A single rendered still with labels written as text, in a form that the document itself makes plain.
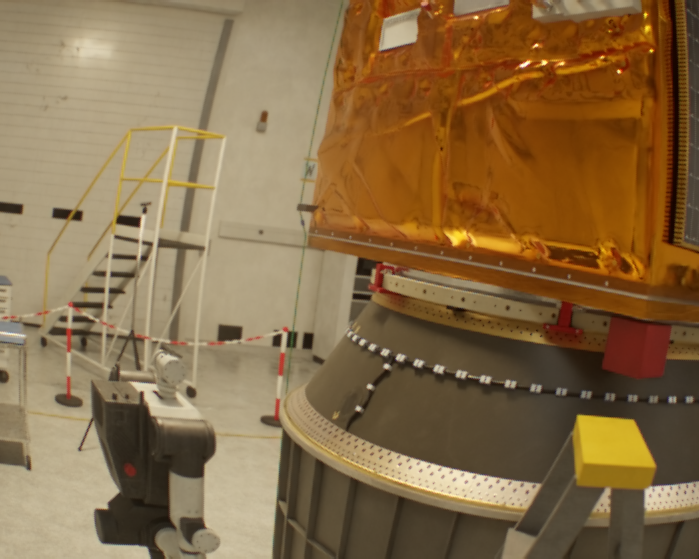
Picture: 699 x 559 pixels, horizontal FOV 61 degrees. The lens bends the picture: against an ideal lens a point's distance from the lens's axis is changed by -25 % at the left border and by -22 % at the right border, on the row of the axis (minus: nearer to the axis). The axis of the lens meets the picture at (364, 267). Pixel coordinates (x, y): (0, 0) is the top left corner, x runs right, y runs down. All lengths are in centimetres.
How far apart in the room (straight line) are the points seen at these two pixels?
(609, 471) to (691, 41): 117
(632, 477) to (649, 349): 61
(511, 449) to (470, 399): 22
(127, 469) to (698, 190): 161
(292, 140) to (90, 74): 340
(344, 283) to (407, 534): 785
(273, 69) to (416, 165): 783
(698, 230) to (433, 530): 113
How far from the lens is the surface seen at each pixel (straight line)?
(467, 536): 202
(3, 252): 935
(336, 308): 985
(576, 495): 123
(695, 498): 215
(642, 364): 174
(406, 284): 235
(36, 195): 931
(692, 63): 185
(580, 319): 205
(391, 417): 219
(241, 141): 999
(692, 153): 178
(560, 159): 191
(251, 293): 1017
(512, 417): 202
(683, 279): 183
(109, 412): 170
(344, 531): 226
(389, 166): 264
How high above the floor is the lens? 184
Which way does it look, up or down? 3 degrees down
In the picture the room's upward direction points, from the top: 8 degrees clockwise
